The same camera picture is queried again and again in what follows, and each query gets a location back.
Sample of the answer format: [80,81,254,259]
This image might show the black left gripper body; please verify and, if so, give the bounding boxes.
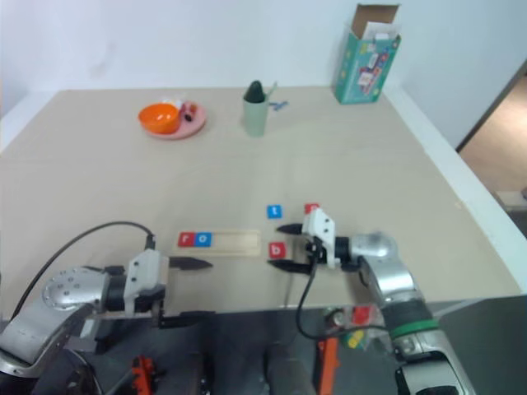
[134,282,169,329]

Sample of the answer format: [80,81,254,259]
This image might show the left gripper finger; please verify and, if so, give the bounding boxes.
[168,256,214,273]
[159,309,217,330]

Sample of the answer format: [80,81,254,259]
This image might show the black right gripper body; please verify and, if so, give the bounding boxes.
[304,234,327,265]

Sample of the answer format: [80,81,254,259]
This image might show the long wooden tray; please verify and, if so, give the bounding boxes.
[174,229,262,259]

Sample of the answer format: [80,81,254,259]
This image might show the clear bag of blocks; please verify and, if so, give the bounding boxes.
[322,303,393,353]

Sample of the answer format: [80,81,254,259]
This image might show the orange and black tool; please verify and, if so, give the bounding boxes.
[129,355,166,395]

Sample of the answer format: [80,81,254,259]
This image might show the orange metal bar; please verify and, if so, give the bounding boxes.
[315,336,342,395]

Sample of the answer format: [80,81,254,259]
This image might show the pale green cup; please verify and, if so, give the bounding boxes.
[242,97,269,138]

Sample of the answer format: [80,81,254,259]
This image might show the pink round plate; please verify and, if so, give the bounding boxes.
[142,100,208,142]

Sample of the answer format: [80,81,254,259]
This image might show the dark green avocado toy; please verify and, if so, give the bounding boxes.
[244,80,266,104]

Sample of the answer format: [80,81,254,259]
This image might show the orange plastic bowl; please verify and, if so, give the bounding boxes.
[137,103,181,135]

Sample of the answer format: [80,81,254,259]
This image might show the small red and black toy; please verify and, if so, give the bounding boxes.
[180,101,199,123]

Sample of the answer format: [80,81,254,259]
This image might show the green cardboard toy box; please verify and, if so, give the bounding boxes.
[333,3,403,105]

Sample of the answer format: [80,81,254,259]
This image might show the white papers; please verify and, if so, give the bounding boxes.
[361,21,401,42]

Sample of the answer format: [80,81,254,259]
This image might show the brown door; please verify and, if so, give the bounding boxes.
[455,60,527,154]

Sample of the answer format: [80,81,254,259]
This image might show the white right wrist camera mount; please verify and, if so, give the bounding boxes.
[301,208,337,267]

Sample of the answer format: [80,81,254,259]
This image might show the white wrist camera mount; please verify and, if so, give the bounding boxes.
[301,208,337,267]
[123,249,170,318]

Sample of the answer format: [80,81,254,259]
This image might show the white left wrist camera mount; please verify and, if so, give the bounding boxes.
[123,249,170,318]

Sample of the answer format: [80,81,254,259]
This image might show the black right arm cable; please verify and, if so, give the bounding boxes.
[296,251,331,341]

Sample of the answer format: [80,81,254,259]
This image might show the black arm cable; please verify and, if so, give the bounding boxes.
[15,221,158,318]
[296,251,331,341]

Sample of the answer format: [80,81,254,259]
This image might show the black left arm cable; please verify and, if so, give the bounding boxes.
[15,221,158,318]

